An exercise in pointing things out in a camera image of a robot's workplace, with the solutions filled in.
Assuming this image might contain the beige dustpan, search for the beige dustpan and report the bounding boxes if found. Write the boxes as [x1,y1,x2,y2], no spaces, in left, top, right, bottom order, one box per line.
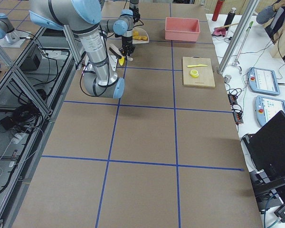
[133,27,149,44]

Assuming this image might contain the teach pendant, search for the teach pendant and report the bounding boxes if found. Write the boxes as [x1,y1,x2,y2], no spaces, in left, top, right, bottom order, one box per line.
[248,67,280,96]
[255,95,285,126]

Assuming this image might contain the black bottle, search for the black bottle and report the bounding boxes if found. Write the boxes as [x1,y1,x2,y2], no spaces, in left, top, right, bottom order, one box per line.
[224,7,237,31]

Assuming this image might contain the bamboo cutting board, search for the bamboo cutting board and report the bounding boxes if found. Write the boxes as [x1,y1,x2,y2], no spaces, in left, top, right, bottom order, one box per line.
[182,57,216,88]

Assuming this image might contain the aluminium frame post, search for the aluminium frame post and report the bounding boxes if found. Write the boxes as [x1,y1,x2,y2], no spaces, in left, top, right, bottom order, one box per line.
[218,0,260,75]

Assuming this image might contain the lemon slices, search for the lemon slices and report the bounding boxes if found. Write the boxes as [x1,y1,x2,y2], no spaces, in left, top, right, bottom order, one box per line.
[190,69,199,78]

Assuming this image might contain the near teach pendant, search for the near teach pendant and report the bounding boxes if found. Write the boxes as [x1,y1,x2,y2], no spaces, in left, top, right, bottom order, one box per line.
[255,95,285,126]

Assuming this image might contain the yellow plastic knife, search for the yellow plastic knife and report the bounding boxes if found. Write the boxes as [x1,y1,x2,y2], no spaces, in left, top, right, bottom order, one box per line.
[187,64,208,68]

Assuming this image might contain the black monitor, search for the black monitor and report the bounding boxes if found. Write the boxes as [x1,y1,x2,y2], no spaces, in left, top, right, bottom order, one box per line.
[244,111,285,181]

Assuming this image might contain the pink cloth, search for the pink cloth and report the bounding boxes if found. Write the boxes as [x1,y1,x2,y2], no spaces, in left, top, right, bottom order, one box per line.
[212,27,227,37]

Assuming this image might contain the toy corn cob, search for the toy corn cob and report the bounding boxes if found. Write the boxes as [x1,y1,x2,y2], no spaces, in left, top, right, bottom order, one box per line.
[118,57,125,66]

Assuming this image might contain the pink plastic bin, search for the pink plastic bin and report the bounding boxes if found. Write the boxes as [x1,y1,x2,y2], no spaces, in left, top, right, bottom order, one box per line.
[164,17,200,42]

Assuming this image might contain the toy ginger root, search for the toy ginger root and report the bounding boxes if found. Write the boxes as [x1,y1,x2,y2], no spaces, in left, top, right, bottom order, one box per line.
[133,36,148,41]

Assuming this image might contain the beige hand brush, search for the beige hand brush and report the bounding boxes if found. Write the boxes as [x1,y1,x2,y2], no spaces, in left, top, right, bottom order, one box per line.
[109,44,133,61]

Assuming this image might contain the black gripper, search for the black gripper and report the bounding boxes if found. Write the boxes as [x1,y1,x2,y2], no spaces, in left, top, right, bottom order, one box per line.
[120,43,135,57]

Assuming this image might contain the far teach pendant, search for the far teach pendant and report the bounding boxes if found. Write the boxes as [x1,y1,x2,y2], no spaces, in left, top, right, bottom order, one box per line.
[248,67,280,96]

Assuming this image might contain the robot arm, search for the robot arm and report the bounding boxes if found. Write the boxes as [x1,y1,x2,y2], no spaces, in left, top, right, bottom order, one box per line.
[129,0,141,23]
[29,0,139,99]

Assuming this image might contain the metal reacher grabber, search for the metal reacher grabber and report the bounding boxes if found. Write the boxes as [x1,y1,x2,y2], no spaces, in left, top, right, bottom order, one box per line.
[231,21,254,75]

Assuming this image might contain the red bottle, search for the red bottle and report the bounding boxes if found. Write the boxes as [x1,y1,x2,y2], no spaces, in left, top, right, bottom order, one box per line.
[211,0,224,21]

